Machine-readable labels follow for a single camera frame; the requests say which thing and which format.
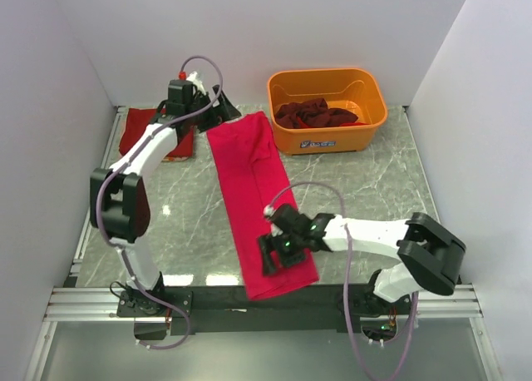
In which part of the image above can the pink t shirt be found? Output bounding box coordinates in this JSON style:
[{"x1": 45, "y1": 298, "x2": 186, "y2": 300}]
[{"x1": 207, "y1": 111, "x2": 319, "y2": 300}]

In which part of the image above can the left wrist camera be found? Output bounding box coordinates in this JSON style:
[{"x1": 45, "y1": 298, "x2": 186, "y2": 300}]
[{"x1": 178, "y1": 71, "x2": 207, "y2": 95}]

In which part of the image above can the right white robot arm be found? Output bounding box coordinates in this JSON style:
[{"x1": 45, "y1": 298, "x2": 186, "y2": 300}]
[{"x1": 258, "y1": 204, "x2": 466, "y2": 317}]

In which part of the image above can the black base beam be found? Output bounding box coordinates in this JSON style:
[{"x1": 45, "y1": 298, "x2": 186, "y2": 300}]
[{"x1": 116, "y1": 283, "x2": 412, "y2": 336}]

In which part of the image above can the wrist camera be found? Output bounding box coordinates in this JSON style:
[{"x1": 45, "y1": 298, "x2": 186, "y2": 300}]
[
  {"x1": 263, "y1": 205, "x2": 276, "y2": 222},
  {"x1": 178, "y1": 71, "x2": 207, "y2": 95}
]

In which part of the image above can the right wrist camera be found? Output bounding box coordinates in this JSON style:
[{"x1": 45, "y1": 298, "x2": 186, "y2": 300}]
[{"x1": 263, "y1": 205, "x2": 276, "y2": 222}]

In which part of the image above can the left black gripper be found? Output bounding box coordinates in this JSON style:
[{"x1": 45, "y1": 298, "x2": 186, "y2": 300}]
[{"x1": 186, "y1": 86, "x2": 241, "y2": 134}]

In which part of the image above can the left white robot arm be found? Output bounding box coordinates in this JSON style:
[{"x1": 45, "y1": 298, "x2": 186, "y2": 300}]
[{"x1": 90, "y1": 73, "x2": 240, "y2": 316}]

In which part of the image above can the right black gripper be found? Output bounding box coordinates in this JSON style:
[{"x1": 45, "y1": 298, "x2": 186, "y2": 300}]
[{"x1": 257, "y1": 230, "x2": 308, "y2": 278}]

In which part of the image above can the dark maroon t shirt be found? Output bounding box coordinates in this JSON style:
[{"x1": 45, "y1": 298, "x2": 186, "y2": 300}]
[{"x1": 274, "y1": 98, "x2": 359, "y2": 129}]

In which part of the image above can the folded red t shirt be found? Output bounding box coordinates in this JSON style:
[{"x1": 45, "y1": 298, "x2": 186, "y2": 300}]
[{"x1": 118, "y1": 108, "x2": 195, "y2": 156}]

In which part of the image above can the aluminium frame rail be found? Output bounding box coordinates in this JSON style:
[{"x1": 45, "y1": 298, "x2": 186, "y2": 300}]
[{"x1": 24, "y1": 105, "x2": 128, "y2": 381}]

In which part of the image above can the orange plastic tub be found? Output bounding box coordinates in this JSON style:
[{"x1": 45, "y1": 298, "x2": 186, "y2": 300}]
[{"x1": 268, "y1": 68, "x2": 387, "y2": 155}]

